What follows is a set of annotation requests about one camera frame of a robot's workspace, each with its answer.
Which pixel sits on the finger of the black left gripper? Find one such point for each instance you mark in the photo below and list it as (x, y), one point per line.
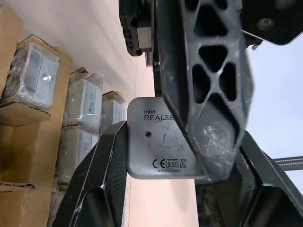
(213, 132)

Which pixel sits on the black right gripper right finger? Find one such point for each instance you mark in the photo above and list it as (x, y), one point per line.
(274, 189)

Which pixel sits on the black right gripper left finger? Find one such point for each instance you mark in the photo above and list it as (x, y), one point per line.
(99, 179)

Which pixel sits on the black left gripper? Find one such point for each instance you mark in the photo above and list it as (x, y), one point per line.
(272, 21)

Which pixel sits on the silver Intel RealSense camera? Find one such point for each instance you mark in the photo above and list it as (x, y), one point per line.
(151, 144)

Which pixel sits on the brown cardboard divider tray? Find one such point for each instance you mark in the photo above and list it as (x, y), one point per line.
(23, 146)

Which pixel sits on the plastic-wrapped grey camera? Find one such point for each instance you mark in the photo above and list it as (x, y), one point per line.
(35, 71)
(75, 151)
(113, 113)
(82, 101)

